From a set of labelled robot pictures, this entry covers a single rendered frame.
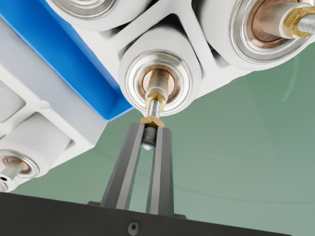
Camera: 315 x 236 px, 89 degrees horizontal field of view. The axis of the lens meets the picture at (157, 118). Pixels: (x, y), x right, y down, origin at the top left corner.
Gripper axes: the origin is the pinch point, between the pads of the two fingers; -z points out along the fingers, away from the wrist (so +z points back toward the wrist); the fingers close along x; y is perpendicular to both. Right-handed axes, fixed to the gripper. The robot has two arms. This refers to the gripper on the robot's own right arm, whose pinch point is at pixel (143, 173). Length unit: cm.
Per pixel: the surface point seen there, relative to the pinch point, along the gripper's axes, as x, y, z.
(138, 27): 3.8, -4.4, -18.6
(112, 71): 7.3, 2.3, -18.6
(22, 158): 20.6, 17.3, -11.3
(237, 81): -20.7, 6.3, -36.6
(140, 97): 1.8, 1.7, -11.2
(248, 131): -31, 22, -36
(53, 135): 18.6, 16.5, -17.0
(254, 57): -8.7, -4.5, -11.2
